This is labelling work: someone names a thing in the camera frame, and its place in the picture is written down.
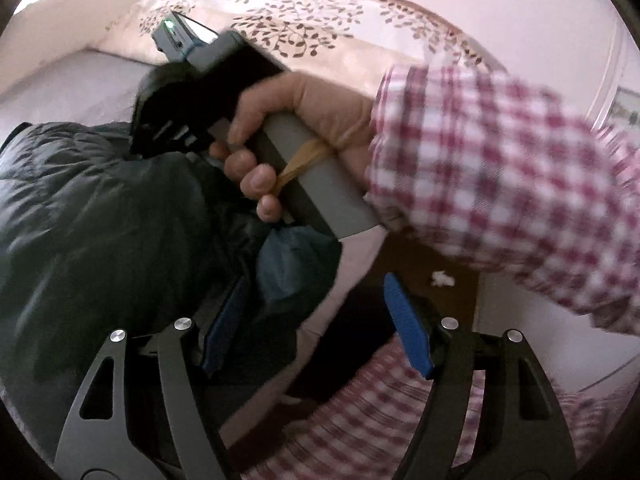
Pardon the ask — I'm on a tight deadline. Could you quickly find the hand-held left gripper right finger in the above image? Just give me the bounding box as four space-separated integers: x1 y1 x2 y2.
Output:
382 272 576 480

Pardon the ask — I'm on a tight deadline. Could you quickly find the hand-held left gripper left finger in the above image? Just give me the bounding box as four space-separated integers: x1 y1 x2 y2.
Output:
52 272 253 480

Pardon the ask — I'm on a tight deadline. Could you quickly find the dark green puffer jacket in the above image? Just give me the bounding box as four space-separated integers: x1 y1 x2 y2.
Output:
0 119 343 466

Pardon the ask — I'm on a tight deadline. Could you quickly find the person's right forearm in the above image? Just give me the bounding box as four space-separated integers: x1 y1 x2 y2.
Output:
362 62 640 336

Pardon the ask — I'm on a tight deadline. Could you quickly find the person's right hand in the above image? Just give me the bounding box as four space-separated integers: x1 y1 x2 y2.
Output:
209 71 378 223

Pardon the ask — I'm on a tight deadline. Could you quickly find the person's pink plaid clothing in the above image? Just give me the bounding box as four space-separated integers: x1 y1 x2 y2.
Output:
240 335 591 480

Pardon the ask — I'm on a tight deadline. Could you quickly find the floral leaf print pillow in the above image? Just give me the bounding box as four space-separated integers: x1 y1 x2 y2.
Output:
100 0 501 116

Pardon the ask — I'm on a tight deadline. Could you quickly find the tan rubber band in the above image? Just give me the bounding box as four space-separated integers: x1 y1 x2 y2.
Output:
275 139 346 193

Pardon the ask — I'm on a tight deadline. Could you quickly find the bed with grey sheet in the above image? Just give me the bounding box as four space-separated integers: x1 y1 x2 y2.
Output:
0 47 391 341

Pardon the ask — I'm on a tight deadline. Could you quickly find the beige headboard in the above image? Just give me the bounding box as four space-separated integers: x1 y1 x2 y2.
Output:
0 0 181 61

